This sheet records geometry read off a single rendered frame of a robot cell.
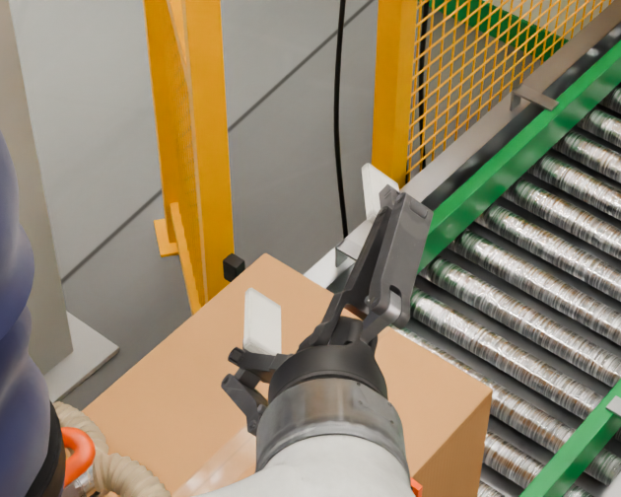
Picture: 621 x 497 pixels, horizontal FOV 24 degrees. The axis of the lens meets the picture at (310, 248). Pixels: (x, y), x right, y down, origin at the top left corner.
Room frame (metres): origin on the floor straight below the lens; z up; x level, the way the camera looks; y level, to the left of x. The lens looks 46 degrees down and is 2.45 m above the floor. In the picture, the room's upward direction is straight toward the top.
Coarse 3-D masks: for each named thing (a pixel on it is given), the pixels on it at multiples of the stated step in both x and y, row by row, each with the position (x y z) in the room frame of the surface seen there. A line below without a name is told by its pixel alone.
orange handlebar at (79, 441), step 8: (64, 432) 0.89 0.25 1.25; (72, 432) 0.89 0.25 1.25; (80, 432) 0.89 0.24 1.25; (64, 440) 0.89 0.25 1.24; (72, 440) 0.89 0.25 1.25; (80, 440) 0.88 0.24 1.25; (88, 440) 0.88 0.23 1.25; (72, 448) 0.88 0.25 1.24; (80, 448) 0.87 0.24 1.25; (88, 448) 0.87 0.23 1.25; (72, 456) 0.86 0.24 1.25; (80, 456) 0.86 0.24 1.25; (88, 456) 0.87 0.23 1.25; (72, 464) 0.85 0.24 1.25; (80, 464) 0.85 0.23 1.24; (88, 464) 0.86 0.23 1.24; (72, 472) 0.85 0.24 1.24; (80, 472) 0.85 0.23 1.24; (64, 480) 0.84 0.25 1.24; (72, 480) 0.84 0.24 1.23
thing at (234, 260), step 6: (228, 258) 1.60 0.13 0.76; (234, 258) 1.60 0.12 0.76; (240, 258) 1.60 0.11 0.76; (228, 264) 1.59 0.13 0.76; (234, 264) 1.59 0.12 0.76; (240, 264) 1.59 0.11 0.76; (228, 270) 1.59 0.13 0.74; (234, 270) 1.58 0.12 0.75; (240, 270) 1.59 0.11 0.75; (228, 276) 1.59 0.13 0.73; (234, 276) 1.59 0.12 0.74
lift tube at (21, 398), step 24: (24, 312) 0.80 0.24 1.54; (24, 336) 0.77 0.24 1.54; (0, 360) 0.74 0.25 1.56; (24, 360) 0.77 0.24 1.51; (0, 384) 0.73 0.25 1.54; (24, 384) 0.77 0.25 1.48; (0, 408) 0.74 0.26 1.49; (24, 408) 0.76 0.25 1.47; (48, 408) 0.79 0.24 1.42; (0, 432) 0.73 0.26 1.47; (24, 432) 0.74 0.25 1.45; (48, 432) 0.78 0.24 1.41; (0, 456) 0.72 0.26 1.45; (24, 456) 0.73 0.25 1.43; (0, 480) 0.71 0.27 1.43; (24, 480) 0.73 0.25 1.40
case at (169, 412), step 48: (240, 288) 1.37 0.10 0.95; (288, 288) 1.37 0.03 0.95; (192, 336) 1.28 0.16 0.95; (240, 336) 1.28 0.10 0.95; (288, 336) 1.28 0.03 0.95; (384, 336) 1.28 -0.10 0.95; (144, 384) 1.19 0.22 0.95; (192, 384) 1.19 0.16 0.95; (432, 384) 1.19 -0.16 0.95; (480, 384) 1.19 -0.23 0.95; (144, 432) 1.11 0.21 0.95; (192, 432) 1.11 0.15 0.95; (240, 432) 1.11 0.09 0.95; (432, 432) 1.11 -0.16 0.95; (480, 432) 1.17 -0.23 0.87; (192, 480) 1.04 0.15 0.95; (432, 480) 1.08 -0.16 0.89
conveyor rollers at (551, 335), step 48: (576, 144) 2.12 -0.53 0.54; (528, 192) 1.98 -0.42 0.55; (576, 192) 2.00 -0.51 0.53; (480, 240) 1.85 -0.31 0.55; (528, 240) 1.86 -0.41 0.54; (480, 288) 1.73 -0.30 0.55; (528, 288) 1.75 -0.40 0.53; (480, 336) 1.62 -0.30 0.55; (528, 336) 1.64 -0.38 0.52; (576, 336) 1.62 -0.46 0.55; (528, 384) 1.53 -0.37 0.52; (576, 384) 1.51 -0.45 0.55; (528, 432) 1.43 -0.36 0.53; (480, 480) 1.32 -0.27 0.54; (528, 480) 1.32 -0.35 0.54
